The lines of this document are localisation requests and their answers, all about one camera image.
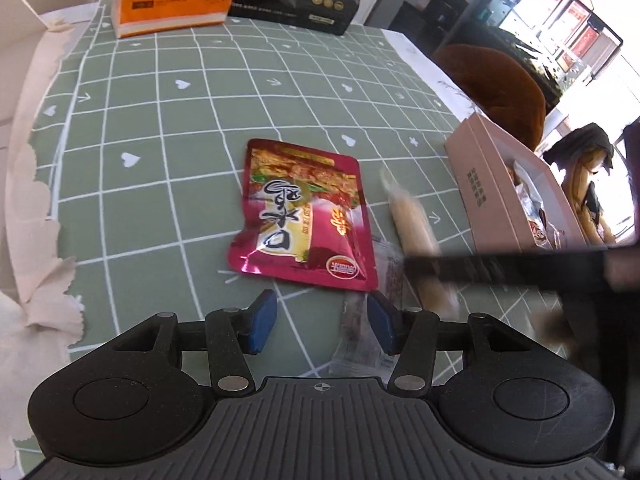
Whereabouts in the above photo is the red cartoon snack packet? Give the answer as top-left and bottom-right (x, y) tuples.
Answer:
(527, 210), (566, 250)

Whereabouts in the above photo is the brown fuzzy chair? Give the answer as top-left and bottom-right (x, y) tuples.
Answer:
(432, 44), (547, 153)

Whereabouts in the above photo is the beige sausage packet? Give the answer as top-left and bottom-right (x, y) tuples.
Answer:
(380, 165), (458, 318)

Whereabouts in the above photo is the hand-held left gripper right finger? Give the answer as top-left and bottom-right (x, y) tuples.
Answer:
(366, 292), (533, 397)

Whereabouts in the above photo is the green checked tablecloth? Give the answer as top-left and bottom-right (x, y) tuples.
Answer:
(15, 12), (591, 396)

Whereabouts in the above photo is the orange tissue pack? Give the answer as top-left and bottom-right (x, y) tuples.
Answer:
(114, 0), (237, 38)

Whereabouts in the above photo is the pale lace table cover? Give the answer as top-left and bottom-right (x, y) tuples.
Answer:
(0, 0), (108, 461)

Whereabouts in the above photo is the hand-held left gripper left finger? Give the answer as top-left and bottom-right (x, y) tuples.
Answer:
(107, 289), (278, 397)

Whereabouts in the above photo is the white red-print snack packet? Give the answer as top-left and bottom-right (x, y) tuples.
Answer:
(510, 160), (551, 221)

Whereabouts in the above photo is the maroon snack packet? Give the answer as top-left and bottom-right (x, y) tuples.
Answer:
(227, 138), (378, 292)

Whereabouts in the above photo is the pink cardboard box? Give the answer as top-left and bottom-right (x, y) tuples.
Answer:
(444, 112), (608, 256)

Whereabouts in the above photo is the clear dark snack packet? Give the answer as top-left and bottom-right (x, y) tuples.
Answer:
(327, 237), (406, 378)

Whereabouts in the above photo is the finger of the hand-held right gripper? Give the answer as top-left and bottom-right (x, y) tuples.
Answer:
(404, 252), (608, 291)

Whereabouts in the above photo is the dark jacket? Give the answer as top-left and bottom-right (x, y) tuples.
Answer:
(547, 122), (616, 176)

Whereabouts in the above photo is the black appliance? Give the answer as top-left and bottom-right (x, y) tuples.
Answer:
(390, 0), (469, 56)

